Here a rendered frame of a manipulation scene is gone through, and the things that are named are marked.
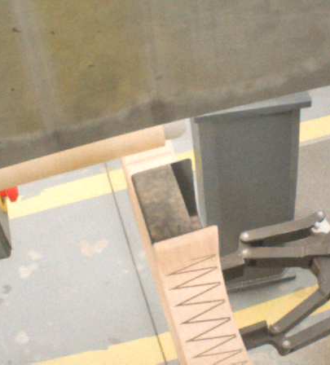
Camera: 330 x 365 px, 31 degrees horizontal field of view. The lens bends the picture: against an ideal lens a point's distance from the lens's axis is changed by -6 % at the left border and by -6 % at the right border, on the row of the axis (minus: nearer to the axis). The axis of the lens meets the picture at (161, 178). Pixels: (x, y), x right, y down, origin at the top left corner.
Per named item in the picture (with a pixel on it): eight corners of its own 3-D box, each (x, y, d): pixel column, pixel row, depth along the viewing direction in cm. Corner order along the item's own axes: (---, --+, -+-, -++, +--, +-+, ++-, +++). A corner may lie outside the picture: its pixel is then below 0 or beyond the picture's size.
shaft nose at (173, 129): (163, 144, 50) (165, 136, 47) (155, 116, 50) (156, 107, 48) (187, 138, 50) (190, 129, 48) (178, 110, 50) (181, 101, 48)
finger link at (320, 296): (340, 275, 63) (348, 284, 62) (262, 340, 60) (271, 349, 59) (346, 259, 60) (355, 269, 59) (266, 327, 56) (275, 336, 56)
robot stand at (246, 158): (195, 228, 203) (174, 49, 153) (276, 213, 203) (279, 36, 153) (209, 296, 183) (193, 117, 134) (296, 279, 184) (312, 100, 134)
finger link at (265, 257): (345, 255, 60) (344, 243, 61) (239, 254, 61) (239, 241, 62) (338, 271, 63) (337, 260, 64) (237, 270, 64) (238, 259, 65)
